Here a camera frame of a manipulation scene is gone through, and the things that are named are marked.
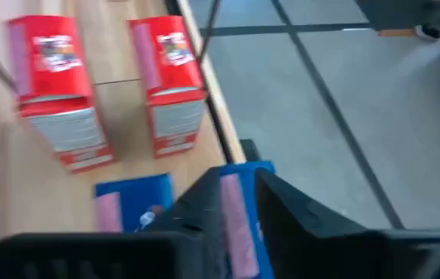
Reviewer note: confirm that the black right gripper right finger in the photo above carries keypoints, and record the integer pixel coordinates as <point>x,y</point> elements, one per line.
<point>320,248</point>

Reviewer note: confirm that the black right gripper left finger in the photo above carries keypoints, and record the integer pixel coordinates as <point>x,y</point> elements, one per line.
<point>166,252</point>

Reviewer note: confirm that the blue Frosted Flakes cereal box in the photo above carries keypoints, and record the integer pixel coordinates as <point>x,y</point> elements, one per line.
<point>243,217</point>
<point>135,201</point>

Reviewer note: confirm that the red Froot Loops cereal box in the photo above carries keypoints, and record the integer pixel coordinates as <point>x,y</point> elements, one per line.
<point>169,85</point>
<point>55,89</point>

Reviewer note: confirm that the dark wheeled furniture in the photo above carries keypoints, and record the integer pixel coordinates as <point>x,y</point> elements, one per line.
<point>410,13</point>

